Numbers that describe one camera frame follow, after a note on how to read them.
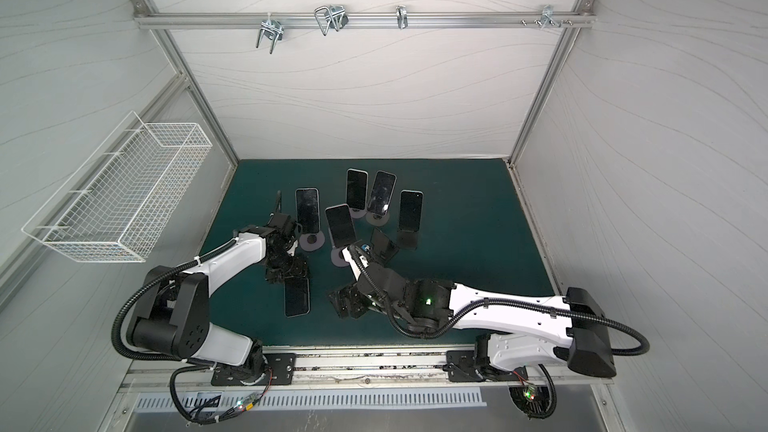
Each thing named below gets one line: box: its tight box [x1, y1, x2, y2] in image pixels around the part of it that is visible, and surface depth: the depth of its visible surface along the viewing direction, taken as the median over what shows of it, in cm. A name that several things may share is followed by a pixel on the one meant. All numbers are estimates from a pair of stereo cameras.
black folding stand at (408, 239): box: [396, 230, 420, 250], surface depth 99 cm
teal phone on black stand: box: [399, 190, 424, 233], surface depth 93 cm
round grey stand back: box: [365, 211, 390, 227], surface depth 106 cm
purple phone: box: [324, 203, 357, 249], surface depth 89 cm
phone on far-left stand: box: [295, 187, 320, 234], surface depth 92 cm
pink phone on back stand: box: [367, 170, 398, 216], surface depth 100 cm
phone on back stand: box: [346, 168, 369, 211], surface depth 99 cm
